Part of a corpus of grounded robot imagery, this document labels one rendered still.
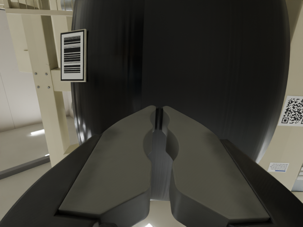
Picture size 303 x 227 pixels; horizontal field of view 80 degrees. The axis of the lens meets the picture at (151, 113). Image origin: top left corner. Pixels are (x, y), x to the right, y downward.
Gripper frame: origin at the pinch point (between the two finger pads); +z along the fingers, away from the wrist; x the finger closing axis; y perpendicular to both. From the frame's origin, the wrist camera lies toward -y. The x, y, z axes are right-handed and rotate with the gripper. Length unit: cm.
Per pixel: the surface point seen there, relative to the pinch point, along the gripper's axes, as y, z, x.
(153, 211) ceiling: 500, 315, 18
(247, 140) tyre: 7.8, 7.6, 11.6
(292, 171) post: 31, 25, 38
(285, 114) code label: 14.2, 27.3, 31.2
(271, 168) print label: 30, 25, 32
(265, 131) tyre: 6.9, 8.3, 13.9
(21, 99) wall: 409, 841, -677
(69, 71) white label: 0.9, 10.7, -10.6
